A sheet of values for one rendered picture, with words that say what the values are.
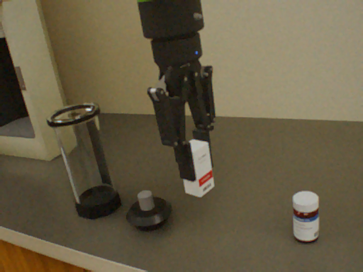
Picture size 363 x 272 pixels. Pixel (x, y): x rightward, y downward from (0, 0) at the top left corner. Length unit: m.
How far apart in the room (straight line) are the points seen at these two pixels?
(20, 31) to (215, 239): 0.77
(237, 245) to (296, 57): 0.65
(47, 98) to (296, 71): 0.74
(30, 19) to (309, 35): 0.79
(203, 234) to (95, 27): 0.98
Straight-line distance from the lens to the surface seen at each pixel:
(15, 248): 1.02
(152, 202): 0.74
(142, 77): 1.40
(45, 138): 1.18
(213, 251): 0.67
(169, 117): 0.57
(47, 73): 1.18
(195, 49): 0.56
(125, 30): 1.40
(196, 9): 0.55
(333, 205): 0.77
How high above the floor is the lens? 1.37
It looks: 22 degrees down
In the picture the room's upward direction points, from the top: 10 degrees counter-clockwise
